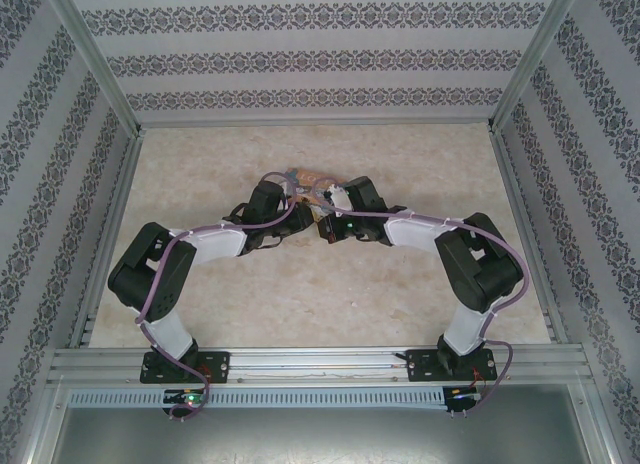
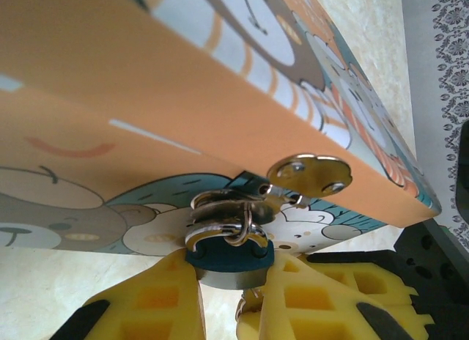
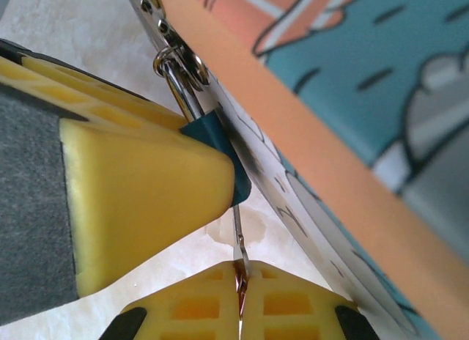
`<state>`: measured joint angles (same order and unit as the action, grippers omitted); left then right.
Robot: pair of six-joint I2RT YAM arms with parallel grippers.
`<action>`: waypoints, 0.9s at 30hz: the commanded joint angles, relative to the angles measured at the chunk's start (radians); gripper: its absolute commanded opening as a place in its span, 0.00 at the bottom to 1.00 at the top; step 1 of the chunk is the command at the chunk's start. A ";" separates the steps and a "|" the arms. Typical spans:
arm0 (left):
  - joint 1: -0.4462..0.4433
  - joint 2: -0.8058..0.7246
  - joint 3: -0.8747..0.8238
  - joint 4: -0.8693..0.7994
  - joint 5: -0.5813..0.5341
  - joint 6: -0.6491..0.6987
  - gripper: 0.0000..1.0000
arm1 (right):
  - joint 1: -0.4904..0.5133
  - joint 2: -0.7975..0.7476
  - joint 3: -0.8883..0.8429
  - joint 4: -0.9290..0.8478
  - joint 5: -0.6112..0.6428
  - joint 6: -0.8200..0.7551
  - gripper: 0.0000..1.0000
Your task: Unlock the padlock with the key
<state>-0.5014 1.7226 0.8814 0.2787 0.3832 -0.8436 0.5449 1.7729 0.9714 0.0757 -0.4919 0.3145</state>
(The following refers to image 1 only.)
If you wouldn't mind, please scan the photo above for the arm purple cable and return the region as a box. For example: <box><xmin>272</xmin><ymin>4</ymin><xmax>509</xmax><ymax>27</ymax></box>
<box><xmin>135</xmin><ymin>171</ymin><xmax>297</xmax><ymax>423</ymax></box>
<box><xmin>310</xmin><ymin>179</ymin><xmax>530</xmax><ymax>416</ymax></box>

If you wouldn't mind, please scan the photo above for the aluminium frame post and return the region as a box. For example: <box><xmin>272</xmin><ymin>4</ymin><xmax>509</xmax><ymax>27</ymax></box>
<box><xmin>39</xmin><ymin>0</ymin><xmax>146</xmax><ymax>138</ymax></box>
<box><xmin>488</xmin><ymin>0</ymin><xmax>585</xmax><ymax>133</ymax></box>

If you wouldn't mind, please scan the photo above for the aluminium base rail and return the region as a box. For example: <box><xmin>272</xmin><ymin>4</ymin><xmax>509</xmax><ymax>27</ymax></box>
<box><xmin>47</xmin><ymin>347</ymin><xmax>587</xmax><ymax>385</ymax></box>

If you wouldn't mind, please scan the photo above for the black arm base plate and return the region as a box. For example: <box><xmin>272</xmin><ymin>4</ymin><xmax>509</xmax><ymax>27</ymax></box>
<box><xmin>139</xmin><ymin>351</ymin><xmax>232</xmax><ymax>385</ymax></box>
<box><xmin>405</xmin><ymin>348</ymin><xmax>496</xmax><ymax>384</ymax></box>

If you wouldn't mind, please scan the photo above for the slotted grey cable duct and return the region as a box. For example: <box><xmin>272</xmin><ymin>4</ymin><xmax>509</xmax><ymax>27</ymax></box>
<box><xmin>67</xmin><ymin>387</ymin><xmax>446</xmax><ymax>409</ymax></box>

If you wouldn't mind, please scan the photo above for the grey metal sheet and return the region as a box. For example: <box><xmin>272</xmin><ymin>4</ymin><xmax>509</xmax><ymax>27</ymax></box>
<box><xmin>49</xmin><ymin>406</ymin><xmax>614</xmax><ymax>464</ymax></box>

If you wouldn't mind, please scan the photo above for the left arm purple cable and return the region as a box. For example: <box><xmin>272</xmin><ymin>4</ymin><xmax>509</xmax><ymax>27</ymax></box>
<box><xmin>135</xmin><ymin>171</ymin><xmax>297</xmax><ymax>423</ymax></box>

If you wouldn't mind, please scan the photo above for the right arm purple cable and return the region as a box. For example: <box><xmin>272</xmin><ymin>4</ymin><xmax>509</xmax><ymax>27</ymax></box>
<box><xmin>310</xmin><ymin>179</ymin><xmax>530</xmax><ymax>416</ymax></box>

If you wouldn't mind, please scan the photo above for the orange bear print tin box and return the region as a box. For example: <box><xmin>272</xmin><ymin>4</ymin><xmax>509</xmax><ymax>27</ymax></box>
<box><xmin>281</xmin><ymin>167</ymin><xmax>346</xmax><ymax>208</ymax></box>

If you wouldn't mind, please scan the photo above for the aluminium side rail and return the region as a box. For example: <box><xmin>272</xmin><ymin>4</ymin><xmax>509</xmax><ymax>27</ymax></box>
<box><xmin>68</xmin><ymin>126</ymin><xmax>146</xmax><ymax>350</ymax></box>
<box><xmin>489</xmin><ymin>124</ymin><xmax>570</xmax><ymax>345</ymax></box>

